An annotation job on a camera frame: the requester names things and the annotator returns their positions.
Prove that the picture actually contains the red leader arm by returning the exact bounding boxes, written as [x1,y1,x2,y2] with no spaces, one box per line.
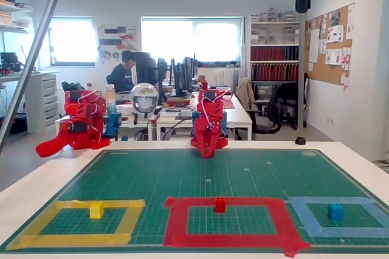
[35,90,111,159]

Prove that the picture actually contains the red tape square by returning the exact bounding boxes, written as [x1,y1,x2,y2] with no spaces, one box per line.
[162,196,312,258]

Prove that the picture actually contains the yellow cube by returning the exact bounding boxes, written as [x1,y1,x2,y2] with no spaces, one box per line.
[89,201,105,219]

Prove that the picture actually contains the blue cube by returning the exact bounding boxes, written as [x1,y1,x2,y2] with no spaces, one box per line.
[327,203,344,221]

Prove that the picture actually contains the blue tape square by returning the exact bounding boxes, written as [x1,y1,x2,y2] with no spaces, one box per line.
[284,196,389,238]

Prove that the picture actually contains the yellow tape square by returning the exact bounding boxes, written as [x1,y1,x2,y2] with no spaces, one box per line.
[5,199,146,250]

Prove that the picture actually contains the green cutting mat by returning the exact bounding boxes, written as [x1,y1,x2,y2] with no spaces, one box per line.
[1,148,389,254]

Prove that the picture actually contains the chair with beige jacket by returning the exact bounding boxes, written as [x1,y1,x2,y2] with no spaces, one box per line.
[235,77,259,111]

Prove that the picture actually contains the black monitor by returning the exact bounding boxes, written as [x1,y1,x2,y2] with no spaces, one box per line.
[133,52,159,87]
[156,57,170,102]
[170,54,196,97]

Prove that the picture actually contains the black office chair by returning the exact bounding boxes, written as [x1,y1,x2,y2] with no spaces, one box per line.
[249,81,300,135]

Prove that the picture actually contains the white helmet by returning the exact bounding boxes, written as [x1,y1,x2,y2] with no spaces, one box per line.
[130,83,159,120]

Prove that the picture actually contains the wide bright window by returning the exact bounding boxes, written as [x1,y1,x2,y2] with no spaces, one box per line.
[140,15,244,67]

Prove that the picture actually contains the white bookshelf with binders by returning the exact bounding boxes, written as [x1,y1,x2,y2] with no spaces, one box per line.
[248,12,300,85]

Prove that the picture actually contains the seated person dark shirt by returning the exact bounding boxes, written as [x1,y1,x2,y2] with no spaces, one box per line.
[106,49,136,94]

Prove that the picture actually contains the water bottle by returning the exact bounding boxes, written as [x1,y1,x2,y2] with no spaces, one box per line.
[105,84,117,117]

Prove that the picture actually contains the vertical metal pole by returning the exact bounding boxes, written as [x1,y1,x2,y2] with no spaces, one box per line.
[297,0,308,129]

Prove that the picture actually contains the black bag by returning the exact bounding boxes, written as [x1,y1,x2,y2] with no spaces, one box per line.
[61,81,86,92]

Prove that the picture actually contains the cork notice board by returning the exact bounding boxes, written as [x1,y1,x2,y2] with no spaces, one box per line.
[305,2,356,91]

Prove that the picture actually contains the small bright window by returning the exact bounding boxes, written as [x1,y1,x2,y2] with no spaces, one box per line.
[48,15,98,67]

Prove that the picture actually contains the black pole clamp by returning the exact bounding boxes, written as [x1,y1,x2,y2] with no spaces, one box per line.
[295,0,311,14]

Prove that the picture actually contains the white drawer cabinet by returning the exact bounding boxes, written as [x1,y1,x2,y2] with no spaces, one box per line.
[0,70,60,134]

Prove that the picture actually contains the green plant leaves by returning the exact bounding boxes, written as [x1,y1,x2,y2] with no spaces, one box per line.
[373,157,389,175]

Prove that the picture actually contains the slanted metal pole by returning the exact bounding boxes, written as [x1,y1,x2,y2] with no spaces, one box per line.
[0,0,71,155]

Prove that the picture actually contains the white servo cable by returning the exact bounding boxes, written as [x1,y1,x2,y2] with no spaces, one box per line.
[77,89,103,143]
[202,89,232,131]

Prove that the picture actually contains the wall tool rack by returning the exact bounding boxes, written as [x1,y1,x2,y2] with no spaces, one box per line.
[97,24,137,62]

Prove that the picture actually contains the white wall shelf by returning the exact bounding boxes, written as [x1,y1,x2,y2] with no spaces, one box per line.
[0,0,34,34]

